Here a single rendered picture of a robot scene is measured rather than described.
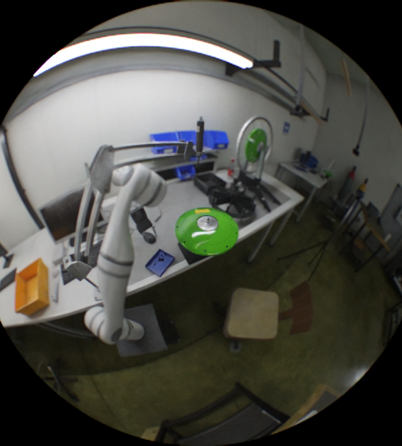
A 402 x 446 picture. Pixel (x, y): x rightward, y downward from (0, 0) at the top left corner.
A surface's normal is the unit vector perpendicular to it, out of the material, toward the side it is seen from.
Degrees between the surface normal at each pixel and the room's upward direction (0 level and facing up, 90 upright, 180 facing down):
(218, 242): 21
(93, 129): 90
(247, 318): 0
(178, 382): 0
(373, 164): 90
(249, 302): 0
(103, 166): 90
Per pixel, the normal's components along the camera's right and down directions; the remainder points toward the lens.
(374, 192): -0.84, 0.33
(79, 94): 0.53, 0.61
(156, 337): 0.06, -0.72
